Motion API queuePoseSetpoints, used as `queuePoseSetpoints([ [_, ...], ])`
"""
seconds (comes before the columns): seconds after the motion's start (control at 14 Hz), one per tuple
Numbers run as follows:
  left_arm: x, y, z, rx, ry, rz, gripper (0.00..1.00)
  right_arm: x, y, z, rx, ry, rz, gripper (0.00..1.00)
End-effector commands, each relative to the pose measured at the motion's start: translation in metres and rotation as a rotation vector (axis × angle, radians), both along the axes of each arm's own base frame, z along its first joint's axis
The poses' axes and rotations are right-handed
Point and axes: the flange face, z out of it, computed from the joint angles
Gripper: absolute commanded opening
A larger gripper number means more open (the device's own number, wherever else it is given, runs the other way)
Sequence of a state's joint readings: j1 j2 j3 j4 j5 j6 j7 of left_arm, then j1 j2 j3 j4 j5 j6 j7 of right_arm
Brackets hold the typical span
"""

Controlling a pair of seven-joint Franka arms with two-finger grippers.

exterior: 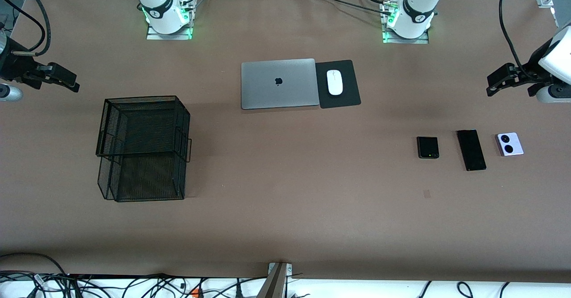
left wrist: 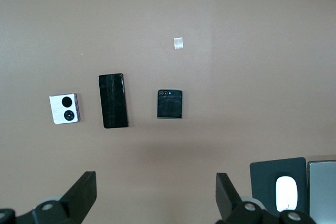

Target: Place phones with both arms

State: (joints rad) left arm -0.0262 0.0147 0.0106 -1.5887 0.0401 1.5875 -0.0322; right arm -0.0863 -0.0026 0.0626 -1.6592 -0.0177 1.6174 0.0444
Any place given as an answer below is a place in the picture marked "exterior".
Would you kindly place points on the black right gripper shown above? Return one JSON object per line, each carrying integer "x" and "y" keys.
{"x": 13, "y": 67}

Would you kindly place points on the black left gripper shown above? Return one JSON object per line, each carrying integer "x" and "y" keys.
{"x": 529, "y": 75}

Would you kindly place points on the lavender flip phone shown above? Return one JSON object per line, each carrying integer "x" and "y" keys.
{"x": 509, "y": 145}

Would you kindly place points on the long black smartphone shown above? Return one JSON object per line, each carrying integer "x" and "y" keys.
{"x": 471, "y": 151}

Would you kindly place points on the small black flip phone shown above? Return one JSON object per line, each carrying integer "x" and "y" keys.
{"x": 427, "y": 147}

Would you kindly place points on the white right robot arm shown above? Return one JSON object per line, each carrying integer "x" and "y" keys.
{"x": 160, "y": 8}

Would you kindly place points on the black mouse pad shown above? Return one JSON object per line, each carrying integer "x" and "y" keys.
{"x": 350, "y": 97}

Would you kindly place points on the white computer mouse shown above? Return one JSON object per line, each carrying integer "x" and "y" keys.
{"x": 334, "y": 84}

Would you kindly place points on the silver closed laptop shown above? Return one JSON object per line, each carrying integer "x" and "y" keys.
{"x": 267, "y": 88}

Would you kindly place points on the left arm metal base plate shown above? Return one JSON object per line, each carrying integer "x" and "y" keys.
{"x": 424, "y": 41}

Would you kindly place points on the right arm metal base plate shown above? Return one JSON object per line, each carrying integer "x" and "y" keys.
{"x": 154, "y": 36}

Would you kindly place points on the metal camera post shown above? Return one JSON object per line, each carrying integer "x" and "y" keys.
{"x": 274, "y": 284}

